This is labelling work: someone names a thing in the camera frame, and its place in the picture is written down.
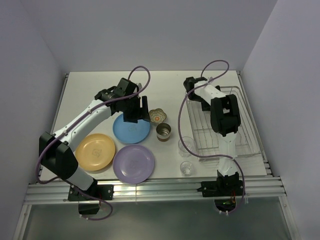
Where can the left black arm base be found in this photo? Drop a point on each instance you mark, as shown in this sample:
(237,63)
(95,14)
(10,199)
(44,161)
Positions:
(90,201)

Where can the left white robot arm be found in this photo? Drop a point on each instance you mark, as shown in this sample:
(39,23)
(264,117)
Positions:
(56,151)

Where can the large clear glass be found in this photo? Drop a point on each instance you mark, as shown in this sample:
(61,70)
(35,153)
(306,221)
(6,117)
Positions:
(185,145)

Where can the purple plastic plate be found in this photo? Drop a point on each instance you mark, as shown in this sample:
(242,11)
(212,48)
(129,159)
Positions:
(133,164)

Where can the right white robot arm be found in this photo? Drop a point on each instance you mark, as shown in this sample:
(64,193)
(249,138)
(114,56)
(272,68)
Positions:
(225,120)

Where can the metal wire dish rack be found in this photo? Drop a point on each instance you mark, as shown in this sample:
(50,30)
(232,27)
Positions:
(206,139)

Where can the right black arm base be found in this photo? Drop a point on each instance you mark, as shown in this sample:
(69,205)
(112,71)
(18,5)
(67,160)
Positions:
(224,186)

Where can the flower patterned small dish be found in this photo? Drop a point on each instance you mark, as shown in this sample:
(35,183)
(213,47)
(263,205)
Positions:
(157,116)

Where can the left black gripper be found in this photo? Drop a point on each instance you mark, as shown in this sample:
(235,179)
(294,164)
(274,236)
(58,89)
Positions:
(140,113)

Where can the brown white ceramic cup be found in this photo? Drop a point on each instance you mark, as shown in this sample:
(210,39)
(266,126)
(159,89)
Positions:
(163,132)

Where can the small clear glass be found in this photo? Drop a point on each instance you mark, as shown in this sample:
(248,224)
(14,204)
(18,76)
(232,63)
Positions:
(187,169)

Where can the orange plastic plate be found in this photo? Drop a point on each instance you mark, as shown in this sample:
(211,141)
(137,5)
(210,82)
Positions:
(95,152)

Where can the blue plastic plate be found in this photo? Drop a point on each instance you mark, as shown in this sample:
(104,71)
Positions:
(130,133)

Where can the aluminium mounting rail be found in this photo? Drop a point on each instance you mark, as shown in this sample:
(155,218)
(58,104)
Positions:
(153,190)

